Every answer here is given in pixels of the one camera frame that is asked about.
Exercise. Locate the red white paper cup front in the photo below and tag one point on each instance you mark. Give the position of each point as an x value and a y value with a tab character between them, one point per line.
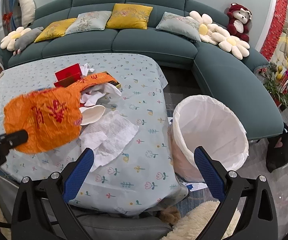
92	114

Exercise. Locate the white paper tissue sheet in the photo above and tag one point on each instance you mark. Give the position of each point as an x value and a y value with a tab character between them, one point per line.
108	137

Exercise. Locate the black bag on floor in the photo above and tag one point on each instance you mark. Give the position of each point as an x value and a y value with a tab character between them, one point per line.
277	151

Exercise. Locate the light blue cushion left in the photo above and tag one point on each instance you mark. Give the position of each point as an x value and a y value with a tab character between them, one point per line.
89	21

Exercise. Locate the light blue cushion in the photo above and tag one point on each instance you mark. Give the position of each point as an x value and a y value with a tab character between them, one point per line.
89	21
180	25

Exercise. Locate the red white plush bear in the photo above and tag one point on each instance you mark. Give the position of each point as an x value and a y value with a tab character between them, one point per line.
239	18

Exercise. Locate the white daisy pillow left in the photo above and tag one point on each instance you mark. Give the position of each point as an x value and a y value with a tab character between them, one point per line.
9	40

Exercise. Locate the white lined trash bin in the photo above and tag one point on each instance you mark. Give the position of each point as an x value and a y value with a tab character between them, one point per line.
200	120

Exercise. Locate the white daisy pillow right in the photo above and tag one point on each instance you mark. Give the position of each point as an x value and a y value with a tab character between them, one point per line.
231	44

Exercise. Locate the white daisy pillow centre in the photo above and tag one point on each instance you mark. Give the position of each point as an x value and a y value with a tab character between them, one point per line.
206	26

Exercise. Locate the white long plush toy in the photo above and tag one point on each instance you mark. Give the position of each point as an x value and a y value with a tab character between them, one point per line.
28	11

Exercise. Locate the gold black cigarette box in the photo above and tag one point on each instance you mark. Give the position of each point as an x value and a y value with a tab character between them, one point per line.
114	82

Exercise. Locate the orange plastic bag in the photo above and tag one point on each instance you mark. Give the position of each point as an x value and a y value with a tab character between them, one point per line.
89	81
51	117

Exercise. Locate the red gift box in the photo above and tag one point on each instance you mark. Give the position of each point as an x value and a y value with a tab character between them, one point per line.
68	75

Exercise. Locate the cream fluffy stool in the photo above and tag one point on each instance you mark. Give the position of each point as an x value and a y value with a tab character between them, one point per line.
192	224

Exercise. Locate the yellow cushion centre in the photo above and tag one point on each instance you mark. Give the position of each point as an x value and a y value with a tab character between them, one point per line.
129	16

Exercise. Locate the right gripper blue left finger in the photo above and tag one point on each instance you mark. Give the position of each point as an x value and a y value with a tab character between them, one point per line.
74	174

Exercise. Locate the grey plush toy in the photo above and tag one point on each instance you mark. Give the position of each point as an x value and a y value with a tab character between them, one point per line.
22	42

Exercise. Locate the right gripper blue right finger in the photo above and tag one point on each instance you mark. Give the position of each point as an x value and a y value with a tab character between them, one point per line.
212	172

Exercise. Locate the yellow cushion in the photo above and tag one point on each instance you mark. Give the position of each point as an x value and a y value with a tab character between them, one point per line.
55	30
129	16

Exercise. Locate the teal sectional sofa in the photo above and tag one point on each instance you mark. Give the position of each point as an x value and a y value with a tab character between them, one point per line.
218	73

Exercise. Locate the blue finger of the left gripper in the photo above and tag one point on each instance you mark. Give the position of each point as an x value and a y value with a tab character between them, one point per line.
15	139

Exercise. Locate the floral light blue tablecloth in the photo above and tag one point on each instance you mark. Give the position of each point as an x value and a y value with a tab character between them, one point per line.
133	167

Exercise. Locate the red gold wall screen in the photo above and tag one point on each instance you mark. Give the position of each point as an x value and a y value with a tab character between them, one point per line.
275	45

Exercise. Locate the potted orchid plants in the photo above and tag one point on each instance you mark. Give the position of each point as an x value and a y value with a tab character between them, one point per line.
275	81

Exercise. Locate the yellow cushion left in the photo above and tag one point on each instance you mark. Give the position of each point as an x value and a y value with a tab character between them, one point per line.
55	30

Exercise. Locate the light blue cushion right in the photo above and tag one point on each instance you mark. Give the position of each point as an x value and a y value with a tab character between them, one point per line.
180	25

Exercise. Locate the white daisy pillow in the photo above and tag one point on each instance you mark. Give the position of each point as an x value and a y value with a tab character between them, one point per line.
231	44
9	40
206	26

